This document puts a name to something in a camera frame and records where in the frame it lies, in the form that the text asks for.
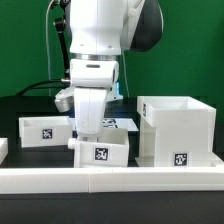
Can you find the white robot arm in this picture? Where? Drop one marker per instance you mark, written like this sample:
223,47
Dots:
100,30

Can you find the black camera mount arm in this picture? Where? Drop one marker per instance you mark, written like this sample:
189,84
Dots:
60,26

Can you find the white drawer cabinet frame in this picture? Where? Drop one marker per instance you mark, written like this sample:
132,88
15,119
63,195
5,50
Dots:
175,132

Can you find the white drawer box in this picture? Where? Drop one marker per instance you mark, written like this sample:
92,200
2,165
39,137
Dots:
111,150
44,131

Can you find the white front fence rail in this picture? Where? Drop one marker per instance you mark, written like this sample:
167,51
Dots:
93,180

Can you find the white rear drawer box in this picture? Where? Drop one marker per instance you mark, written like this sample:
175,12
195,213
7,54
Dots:
44,131

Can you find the marker sheet on table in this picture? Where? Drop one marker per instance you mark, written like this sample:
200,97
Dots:
124,123

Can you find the white left fence piece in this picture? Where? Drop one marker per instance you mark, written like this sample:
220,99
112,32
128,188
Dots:
3,149

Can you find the white right fence rail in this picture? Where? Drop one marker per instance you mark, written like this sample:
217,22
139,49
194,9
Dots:
217,162

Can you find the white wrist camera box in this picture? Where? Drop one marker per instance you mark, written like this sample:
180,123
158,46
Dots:
93,74

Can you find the white fence rail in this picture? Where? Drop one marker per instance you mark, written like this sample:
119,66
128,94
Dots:
217,162
93,180

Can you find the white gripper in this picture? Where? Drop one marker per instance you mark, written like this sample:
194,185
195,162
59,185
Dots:
89,106

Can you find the white front drawer box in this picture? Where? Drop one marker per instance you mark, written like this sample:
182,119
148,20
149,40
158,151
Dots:
111,150

